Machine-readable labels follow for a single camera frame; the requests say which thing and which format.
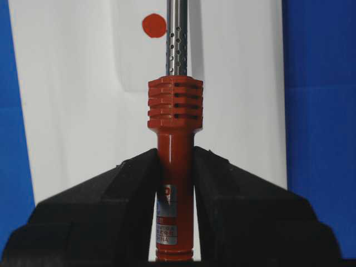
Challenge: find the right red dot mark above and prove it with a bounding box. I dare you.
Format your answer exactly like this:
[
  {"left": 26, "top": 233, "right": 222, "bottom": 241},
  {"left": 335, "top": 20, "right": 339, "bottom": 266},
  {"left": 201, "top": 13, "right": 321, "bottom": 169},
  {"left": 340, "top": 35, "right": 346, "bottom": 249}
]
[{"left": 142, "top": 13, "right": 167, "bottom": 38}]

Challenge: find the large white board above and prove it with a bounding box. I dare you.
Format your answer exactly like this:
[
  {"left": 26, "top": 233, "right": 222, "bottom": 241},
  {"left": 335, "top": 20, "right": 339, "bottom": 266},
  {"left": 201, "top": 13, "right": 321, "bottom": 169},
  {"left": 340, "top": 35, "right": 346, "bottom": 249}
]
[{"left": 9, "top": 1, "right": 286, "bottom": 202}]

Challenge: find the red handled soldering iron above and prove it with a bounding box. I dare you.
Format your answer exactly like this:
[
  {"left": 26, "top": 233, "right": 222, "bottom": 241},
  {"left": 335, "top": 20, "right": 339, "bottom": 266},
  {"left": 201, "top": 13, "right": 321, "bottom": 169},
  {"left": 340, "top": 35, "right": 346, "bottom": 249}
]
[{"left": 147, "top": 1, "right": 203, "bottom": 261}]

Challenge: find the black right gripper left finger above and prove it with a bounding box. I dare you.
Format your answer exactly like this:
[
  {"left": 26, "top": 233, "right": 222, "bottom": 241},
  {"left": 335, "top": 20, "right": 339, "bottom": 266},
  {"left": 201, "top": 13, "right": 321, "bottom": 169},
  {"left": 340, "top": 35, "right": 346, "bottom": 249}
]
[{"left": 1, "top": 149, "right": 160, "bottom": 266}]

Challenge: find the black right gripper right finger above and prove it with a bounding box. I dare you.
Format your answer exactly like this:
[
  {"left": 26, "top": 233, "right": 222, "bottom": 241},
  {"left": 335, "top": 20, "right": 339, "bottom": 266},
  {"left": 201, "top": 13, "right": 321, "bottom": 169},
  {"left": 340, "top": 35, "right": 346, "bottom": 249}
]
[{"left": 194, "top": 147, "right": 341, "bottom": 266}]

